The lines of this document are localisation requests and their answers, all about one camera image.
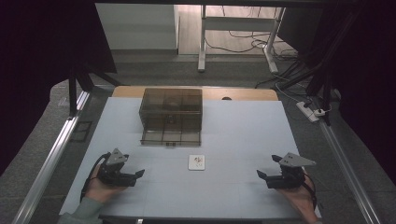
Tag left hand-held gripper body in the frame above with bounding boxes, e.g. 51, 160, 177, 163
98, 147, 137, 188

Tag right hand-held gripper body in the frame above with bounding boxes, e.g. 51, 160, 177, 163
265, 151, 318, 189

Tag person's left hand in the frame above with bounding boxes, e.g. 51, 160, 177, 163
84, 163, 126, 203

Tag person's right hand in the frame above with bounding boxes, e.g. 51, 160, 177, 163
279, 168, 319, 223

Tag white table mat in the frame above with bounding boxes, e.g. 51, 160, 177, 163
59, 96, 322, 220

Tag brown transparent drawer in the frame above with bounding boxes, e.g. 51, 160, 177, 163
139, 128, 203, 147

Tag dark floor grille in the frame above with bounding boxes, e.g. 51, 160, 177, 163
70, 120, 93, 144

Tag white power strip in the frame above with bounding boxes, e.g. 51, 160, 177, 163
295, 101, 327, 123

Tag small white square packet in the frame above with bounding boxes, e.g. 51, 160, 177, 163
188, 154, 206, 172

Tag brown transparent drawer cabinet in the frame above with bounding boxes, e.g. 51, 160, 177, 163
138, 88, 204, 134

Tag wooden table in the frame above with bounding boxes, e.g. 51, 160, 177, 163
111, 85, 279, 102

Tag black metal stand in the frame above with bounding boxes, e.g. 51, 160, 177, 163
279, 8, 359, 127
67, 63, 123, 119

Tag black curtain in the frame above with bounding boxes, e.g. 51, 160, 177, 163
276, 0, 396, 186
0, 0, 119, 176

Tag white cabinet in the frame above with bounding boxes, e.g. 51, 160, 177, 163
94, 3, 181, 51

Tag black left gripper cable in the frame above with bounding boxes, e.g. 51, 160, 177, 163
79, 151, 112, 203

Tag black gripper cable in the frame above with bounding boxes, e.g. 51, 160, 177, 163
301, 173, 319, 210
79, 151, 112, 203

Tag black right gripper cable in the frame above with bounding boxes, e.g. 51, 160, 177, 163
301, 173, 319, 210

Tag aluminium rail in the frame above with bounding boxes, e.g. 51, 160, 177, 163
318, 122, 383, 224
11, 90, 92, 224

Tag white floor cable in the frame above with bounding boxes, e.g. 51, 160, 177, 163
274, 74, 307, 105

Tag black floor cable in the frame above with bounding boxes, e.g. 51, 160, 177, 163
205, 5, 300, 62

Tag white desk frame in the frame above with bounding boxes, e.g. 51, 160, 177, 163
197, 4, 287, 75

